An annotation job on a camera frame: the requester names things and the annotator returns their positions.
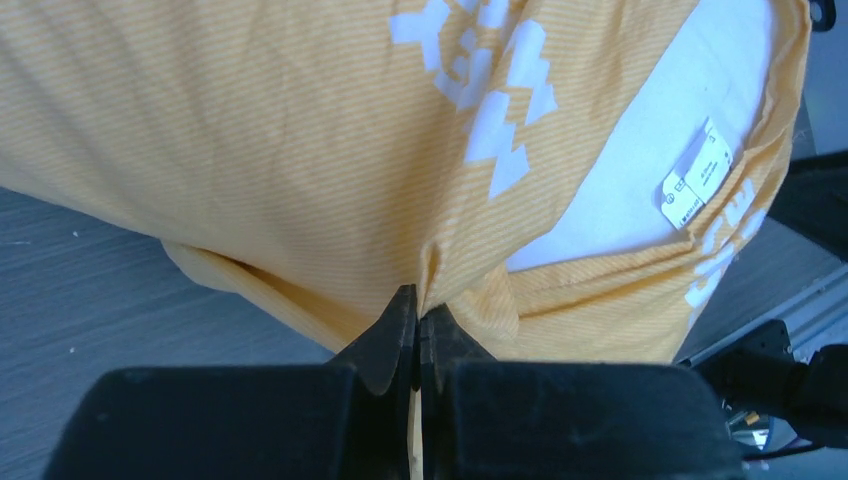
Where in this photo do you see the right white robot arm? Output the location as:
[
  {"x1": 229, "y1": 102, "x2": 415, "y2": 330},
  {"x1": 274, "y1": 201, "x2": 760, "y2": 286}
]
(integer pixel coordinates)
[{"x1": 768, "y1": 150, "x2": 848, "y2": 262}]

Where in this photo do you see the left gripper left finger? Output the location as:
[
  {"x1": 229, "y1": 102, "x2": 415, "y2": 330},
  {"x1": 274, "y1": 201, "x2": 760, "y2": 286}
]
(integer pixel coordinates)
[{"x1": 44, "y1": 285, "x2": 416, "y2": 479}]

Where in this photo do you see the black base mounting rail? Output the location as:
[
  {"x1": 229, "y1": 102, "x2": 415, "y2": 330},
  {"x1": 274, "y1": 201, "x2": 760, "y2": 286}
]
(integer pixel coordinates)
[{"x1": 687, "y1": 319, "x2": 847, "y2": 460}]

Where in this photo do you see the yellow printed pillowcase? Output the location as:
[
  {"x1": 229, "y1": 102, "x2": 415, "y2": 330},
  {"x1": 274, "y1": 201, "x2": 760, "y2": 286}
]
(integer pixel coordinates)
[{"x1": 0, "y1": 0, "x2": 814, "y2": 480}]

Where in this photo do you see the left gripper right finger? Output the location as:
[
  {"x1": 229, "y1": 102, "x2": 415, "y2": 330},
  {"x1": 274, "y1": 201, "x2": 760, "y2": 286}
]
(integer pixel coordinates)
[{"x1": 419, "y1": 306, "x2": 744, "y2": 479}]

